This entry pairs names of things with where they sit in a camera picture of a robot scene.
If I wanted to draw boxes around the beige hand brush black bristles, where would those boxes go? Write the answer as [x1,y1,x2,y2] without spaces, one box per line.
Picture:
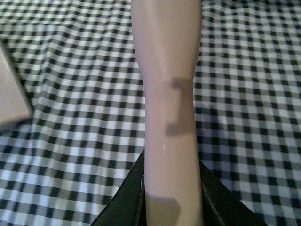
[131,0,204,226]

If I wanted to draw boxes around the beige plastic dustpan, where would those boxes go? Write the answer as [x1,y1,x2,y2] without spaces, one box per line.
[0,43,33,132]

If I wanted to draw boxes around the black white checkered bedsheet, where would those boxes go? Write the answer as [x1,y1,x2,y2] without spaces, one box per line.
[0,0,301,226]

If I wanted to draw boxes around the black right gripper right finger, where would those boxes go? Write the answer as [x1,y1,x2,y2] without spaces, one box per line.
[199,162,266,226]

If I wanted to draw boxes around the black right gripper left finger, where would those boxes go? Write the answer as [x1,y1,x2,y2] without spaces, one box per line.
[91,152,147,226]

